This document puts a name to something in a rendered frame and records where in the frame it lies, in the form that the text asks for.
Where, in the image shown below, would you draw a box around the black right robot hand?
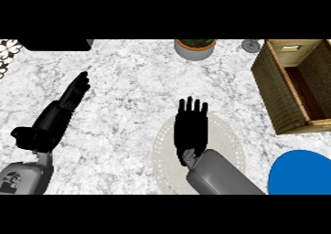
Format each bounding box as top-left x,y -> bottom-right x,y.
173,96 -> 211,167

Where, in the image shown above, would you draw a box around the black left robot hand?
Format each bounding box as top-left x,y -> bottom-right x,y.
9,70 -> 92,154

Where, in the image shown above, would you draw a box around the round white placemat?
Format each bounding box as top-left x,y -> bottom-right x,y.
151,112 -> 247,196

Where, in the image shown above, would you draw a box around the brown wicker basket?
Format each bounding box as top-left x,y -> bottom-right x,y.
250,39 -> 331,135

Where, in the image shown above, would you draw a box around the black appliance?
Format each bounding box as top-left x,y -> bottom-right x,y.
18,39 -> 96,52

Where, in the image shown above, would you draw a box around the grey potted plant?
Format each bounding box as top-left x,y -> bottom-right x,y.
173,39 -> 217,62

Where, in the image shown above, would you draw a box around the blue round plate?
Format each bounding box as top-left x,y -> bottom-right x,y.
266,149 -> 331,196

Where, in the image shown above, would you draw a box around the small grey teapot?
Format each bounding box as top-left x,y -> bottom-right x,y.
238,39 -> 262,54

